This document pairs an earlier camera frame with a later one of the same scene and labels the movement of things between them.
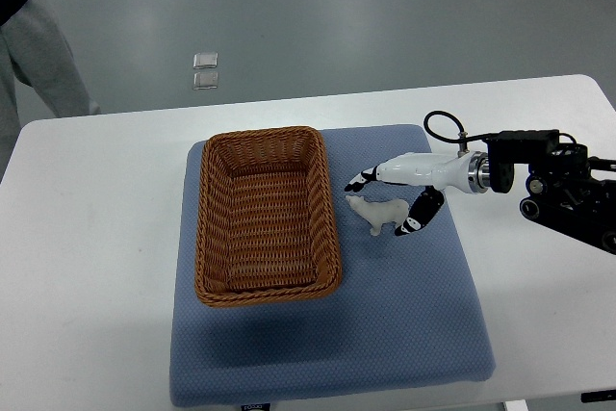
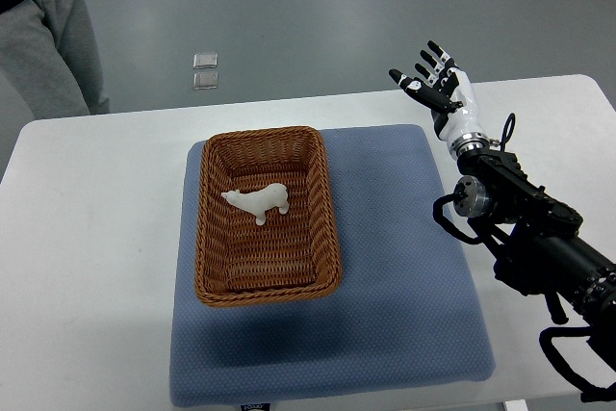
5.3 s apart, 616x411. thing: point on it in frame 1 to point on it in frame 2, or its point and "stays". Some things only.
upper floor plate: (205, 60) stays
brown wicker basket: (266, 226) stays
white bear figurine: (379, 214) to (258, 201)
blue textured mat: (403, 318) stays
